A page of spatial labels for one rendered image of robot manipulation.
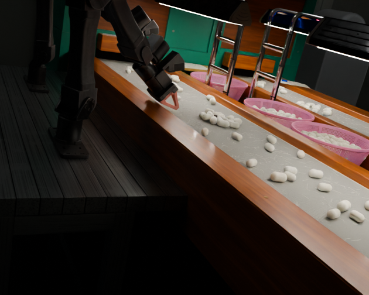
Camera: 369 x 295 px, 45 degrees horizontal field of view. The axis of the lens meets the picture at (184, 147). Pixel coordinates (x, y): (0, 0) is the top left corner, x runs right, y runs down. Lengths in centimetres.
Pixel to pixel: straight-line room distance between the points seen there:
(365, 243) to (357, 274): 18
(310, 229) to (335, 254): 7
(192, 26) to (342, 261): 173
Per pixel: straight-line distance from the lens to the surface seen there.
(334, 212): 93
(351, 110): 213
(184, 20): 227
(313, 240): 77
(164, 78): 135
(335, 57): 495
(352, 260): 76
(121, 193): 98
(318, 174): 114
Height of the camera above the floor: 109
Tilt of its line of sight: 18 degrees down
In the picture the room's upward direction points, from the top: 12 degrees clockwise
